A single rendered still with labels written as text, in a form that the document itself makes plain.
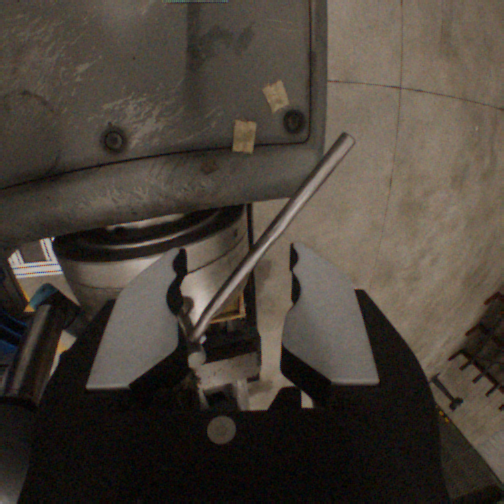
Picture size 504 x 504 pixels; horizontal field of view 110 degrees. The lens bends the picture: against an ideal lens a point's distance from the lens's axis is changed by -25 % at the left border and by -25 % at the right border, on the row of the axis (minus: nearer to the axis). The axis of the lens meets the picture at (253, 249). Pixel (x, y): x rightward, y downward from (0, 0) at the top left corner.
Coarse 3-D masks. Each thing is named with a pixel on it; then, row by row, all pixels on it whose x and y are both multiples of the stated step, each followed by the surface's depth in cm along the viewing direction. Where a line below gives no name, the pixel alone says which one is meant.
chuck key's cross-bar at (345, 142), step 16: (336, 144) 15; (352, 144) 15; (320, 160) 16; (336, 160) 15; (320, 176) 16; (304, 192) 16; (288, 208) 17; (272, 224) 18; (288, 224) 18; (272, 240) 18; (256, 256) 19; (240, 272) 20; (224, 288) 21; (208, 304) 22; (208, 320) 22; (192, 336) 23
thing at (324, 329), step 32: (320, 256) 11; (320, 288) 9; (352, 288) 8; (288, 320) 7; (320, 320) 7; (352, 320) 7; (288, 352) 6; (320, 352) 6; (352, 352) 6; (320, 384) 6; (352, 384) 5
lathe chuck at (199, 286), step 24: (240, 240) 34; (216, 264) 30; (72, 288) 28; (96, 288) 25; (120, 288) 25; (192, 288) 28; (216, 288) 31; (240, 288) 37; (96, 312) 28; (192, 312) 30; (216, 312) 33
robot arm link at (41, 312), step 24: (48, 288) 47; (48, 312) 42; (72, 312) 50; (24, 336) 34; (48, 336) 37; (24, 360) 30; (48, 360) 34; (24, 384) 26; (0, 408) 20; (24, 408) 23; (0, 432) 18; (24, 432) 20; (0, 456) 16; (24, 456) 18; (0, 480) 15; (24, 480) 16
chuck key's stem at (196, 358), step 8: (184, 312) 27; (184, 320) 25; (184, 328) 24; (192, 328) 25; (184, 336) 23; (192, 344) 22; (200, 344) 23; (192, 352) 21; (200, 352) 22; (192, 360) 22; (200, 360) 22
